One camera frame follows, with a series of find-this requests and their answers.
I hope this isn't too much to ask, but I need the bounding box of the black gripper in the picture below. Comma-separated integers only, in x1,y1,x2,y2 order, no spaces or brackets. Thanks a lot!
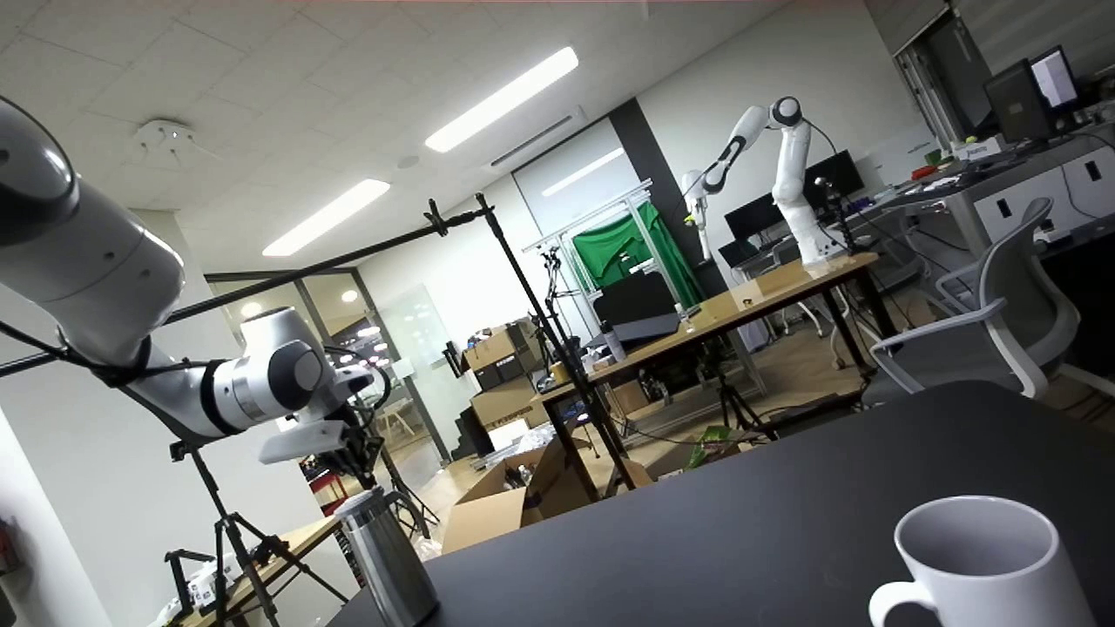
302,401,398,501

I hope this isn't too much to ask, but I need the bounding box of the steel flask with grey lid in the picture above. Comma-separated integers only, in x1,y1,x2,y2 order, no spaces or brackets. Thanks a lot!
330,484,441,627

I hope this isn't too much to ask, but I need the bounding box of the black monitor beside robot base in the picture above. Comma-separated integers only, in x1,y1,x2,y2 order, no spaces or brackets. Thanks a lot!
798,145,871,218

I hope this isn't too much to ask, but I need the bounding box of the open cardboard box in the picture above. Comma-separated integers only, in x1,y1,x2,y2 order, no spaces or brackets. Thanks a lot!
436,448,556,556

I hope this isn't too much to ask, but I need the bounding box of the short ceiling light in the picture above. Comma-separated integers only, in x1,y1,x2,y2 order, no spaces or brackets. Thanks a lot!
256,178,398,262

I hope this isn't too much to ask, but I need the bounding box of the black box on wooden table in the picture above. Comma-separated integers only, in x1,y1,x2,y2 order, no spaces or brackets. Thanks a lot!
589,269,686,347

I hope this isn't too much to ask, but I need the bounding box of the green cloth backdrop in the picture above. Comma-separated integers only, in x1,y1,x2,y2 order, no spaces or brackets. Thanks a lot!
567,203,707,308

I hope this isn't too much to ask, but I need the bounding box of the long wooden table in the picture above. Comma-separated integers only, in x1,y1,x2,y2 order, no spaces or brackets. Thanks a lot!
533,248,899,495

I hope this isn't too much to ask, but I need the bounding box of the round ceiling smoke detector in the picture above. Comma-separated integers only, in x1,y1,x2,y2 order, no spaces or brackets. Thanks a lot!
129,111,200,164

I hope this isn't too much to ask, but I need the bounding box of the long ceiling light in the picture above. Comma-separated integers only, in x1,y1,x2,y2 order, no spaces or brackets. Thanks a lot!
421,40,582,161

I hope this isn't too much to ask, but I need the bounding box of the white ceramic mug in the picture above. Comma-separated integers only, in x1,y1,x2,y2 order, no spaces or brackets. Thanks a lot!
864,492,1098,627

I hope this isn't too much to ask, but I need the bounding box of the grey office chair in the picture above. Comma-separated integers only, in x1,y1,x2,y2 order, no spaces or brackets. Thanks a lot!
866,195,1088,404

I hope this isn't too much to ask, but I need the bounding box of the white drawer cabinet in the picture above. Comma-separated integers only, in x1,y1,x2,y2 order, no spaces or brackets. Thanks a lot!
965,139,1115,250

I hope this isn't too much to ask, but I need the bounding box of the lit computer monitor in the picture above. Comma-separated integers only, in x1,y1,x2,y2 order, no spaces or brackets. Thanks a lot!
1024,40,1088,113

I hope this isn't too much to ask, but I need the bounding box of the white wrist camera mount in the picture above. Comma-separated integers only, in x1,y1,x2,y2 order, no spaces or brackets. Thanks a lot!
254,417,356,471

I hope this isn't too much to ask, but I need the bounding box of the black camera tripod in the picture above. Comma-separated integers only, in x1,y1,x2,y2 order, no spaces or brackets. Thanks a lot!
155,436,356,627

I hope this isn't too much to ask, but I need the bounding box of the black angled frame pole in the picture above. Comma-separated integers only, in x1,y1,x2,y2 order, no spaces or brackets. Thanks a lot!
0,192,640,495

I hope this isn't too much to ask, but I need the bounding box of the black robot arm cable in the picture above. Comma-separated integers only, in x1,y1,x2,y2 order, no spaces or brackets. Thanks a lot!
0,315,230,391

